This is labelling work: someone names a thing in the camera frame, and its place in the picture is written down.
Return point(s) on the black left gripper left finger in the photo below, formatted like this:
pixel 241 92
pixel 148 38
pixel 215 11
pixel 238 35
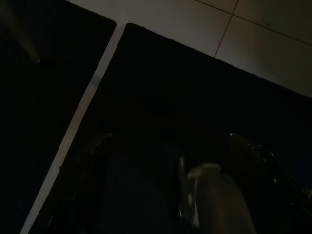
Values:
pixel 85 190

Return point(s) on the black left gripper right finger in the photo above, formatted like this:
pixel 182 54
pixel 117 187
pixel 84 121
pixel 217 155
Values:
pixel 273 190

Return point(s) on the grey robot leg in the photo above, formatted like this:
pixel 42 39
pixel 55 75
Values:
pixel 219 200

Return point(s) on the light wooden dining table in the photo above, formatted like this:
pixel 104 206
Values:
pixel 22 36

